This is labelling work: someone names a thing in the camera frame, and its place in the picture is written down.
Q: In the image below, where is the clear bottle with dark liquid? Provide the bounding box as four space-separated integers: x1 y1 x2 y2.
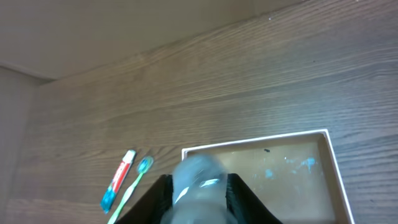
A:
161 154 238 224

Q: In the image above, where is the white cardboard box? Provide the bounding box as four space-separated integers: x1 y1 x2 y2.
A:
182 129 354 223

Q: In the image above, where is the green white toothbrush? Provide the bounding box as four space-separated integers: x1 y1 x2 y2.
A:
108 156 154 224

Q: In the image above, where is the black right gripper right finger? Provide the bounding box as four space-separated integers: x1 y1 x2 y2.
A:
226 174 282 224

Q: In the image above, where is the red white toothpaste tube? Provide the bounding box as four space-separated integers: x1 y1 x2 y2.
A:
100 149 136 214

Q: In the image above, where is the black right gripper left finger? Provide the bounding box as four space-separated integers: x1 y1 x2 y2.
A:
116 175 173 224

